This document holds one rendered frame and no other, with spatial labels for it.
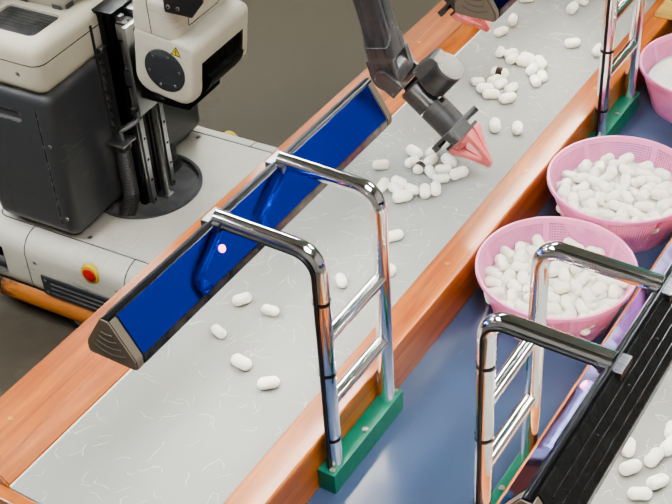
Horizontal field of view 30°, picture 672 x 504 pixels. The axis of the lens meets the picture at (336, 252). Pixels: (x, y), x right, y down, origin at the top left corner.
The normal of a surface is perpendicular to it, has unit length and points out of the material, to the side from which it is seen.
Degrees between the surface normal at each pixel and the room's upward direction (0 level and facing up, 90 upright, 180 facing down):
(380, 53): 92
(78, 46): 90
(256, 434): 0
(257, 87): 0
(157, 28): 90
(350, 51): 0
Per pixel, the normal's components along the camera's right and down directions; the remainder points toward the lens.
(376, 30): -0.43, 0.54
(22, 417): -0.05, -0.77
